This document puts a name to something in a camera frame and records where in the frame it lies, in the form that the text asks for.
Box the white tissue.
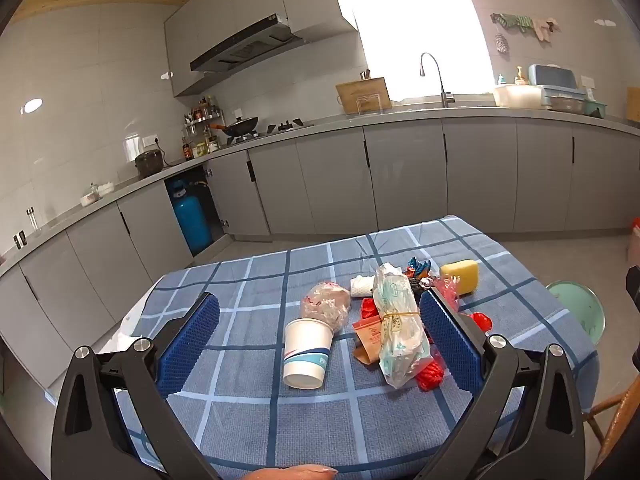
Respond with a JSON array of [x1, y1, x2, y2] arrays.
[[350, 275, 377, 300]]

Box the green enamel basin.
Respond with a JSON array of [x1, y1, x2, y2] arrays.
[[545, 281, 607, 346]]

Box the black range hood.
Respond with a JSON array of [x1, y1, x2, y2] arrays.
[[189, 14, 305, 73]]

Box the grey kitchen counter cabinets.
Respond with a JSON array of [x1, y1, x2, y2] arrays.
[[0, 105, 640, 391]]

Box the green striped towel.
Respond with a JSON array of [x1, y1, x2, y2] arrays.
[[492, 12, 536, 33]]

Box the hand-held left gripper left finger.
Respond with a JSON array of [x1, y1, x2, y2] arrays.
[[51, 291, 221, 480]]

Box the bright window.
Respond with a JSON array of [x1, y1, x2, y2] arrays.
[[345, 0, 496, 103]]

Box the blue gas cylinder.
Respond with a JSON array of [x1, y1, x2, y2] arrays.
[[167, 180, 213, 256]]

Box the blue tray with metal colander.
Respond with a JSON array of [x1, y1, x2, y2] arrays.
[[542, 86, 588, 113]]

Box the grey upper wall cabinet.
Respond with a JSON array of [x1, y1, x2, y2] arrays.
[[164, 0, 357, 98]]

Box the blue orange snack wrapper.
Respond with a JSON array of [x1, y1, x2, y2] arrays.
[[404, 257, 432, 281]]

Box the person's left hand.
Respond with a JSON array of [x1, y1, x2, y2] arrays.
[[243, 466, 338, 480]]

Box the clear red-print plastic bag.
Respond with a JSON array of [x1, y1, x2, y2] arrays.
[[432, 274, 463, 311]]

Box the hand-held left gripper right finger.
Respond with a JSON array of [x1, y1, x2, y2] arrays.
[[419, 287, 586, 480]]

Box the spice rack with bottles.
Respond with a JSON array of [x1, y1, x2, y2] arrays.
[[182, 95, 221, 133]]

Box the blue checked tablecloth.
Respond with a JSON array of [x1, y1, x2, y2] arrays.
[[102, 215, 601, 480]]

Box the blue dish box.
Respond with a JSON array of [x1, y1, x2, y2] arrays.
[[528, 63, 577, 88]]

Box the black wok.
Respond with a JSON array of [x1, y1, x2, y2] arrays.
[[209, 116, 260, 138]]

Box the dark rice cooker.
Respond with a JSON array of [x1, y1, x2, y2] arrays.
[[135, 149, 165, 179]]

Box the clear plastic bag bundle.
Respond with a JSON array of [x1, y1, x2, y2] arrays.
[[372, 263, 435, 390]]

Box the brown paper packet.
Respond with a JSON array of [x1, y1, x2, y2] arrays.
[[352, 319, 386, 365]]

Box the white plastic basin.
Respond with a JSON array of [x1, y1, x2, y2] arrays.
[[494, 84, 543, 108]]

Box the white paper cup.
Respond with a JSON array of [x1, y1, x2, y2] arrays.
[[282, 317, 333, 391]]

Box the wooden cutting board on rack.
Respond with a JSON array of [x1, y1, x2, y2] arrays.
[[335, 77, 393, 115]]

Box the yellow sponge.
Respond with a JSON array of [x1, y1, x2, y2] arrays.
[[440, 259, 480, 297]]

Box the pinkish plastic bag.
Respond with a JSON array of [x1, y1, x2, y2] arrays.
[[300, 281, 352, 335]]

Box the beige gloves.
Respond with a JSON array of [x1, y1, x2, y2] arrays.
[[532, 17, 561, 41]]

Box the steel gooseneck faucet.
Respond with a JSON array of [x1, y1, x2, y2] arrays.
[[419, 52, 455, 108]]

